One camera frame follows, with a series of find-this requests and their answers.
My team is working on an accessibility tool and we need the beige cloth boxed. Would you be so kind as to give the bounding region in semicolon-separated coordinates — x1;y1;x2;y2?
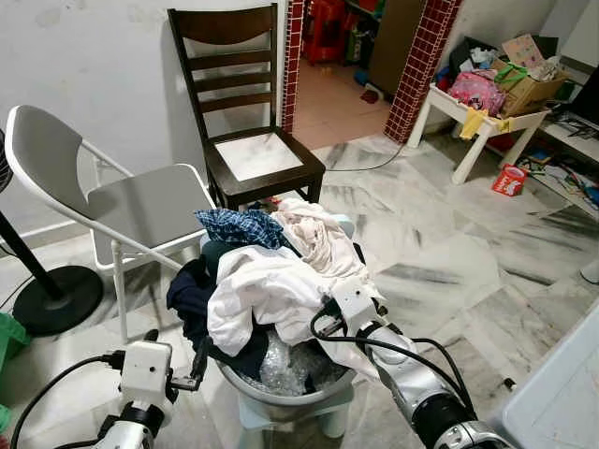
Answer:
271;196;366;282

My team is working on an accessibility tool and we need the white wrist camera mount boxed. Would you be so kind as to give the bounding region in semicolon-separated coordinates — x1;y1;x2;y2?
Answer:
329;278;380;328
120;340;174;405

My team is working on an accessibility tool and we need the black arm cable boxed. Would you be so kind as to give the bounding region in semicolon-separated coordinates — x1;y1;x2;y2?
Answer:
311;297;483;417
9;351;127;449

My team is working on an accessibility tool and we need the green plastic basket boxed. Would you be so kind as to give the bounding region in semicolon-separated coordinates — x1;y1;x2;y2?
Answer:
0;313;29;375

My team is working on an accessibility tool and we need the grey folding chair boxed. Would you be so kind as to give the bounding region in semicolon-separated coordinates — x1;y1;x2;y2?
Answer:
3;105;218;342

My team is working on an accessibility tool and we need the small yellow cloth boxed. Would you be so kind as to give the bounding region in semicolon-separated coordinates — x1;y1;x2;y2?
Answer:
459;108;489;141

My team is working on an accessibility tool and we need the dark wooden chair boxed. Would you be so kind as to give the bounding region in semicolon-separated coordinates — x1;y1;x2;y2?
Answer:
167;3;327;211

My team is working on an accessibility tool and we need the light blue folding table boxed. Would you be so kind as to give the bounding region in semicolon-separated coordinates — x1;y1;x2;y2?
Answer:
501;304;599;449

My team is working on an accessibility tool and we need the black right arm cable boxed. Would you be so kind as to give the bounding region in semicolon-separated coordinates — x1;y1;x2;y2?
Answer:
311;297;483;417

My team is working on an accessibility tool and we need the pink bag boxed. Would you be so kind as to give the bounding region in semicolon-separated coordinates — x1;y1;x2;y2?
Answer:
447;70;506;115

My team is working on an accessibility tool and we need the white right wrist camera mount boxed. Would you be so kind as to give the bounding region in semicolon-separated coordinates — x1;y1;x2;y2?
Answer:
329;278;380;328

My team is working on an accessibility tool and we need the black television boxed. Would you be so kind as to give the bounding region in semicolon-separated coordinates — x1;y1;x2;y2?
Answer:
571;65;599;127

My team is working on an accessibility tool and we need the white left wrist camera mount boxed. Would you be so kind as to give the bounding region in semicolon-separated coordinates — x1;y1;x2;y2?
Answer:
120;340;174;405

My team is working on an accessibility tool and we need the white shirt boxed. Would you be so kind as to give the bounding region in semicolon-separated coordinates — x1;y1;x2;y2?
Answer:
206;245;352;358

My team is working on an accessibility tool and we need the red box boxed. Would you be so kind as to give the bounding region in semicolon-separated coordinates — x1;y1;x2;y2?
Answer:
491;164;528;197

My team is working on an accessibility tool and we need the black fan stand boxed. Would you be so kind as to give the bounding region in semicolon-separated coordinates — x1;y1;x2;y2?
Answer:
0;210;106;338

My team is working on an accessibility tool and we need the blue plaid cloth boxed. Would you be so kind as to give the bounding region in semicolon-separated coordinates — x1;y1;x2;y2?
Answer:
195;208;286;252

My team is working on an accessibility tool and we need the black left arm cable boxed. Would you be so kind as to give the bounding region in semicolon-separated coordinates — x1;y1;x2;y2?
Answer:
9;351;127;449

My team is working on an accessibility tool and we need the cardboard box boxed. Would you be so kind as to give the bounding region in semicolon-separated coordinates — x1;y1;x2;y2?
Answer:
496;65;567;118

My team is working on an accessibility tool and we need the small white table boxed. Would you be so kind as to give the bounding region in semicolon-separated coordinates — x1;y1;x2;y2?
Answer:
409;82;551;185

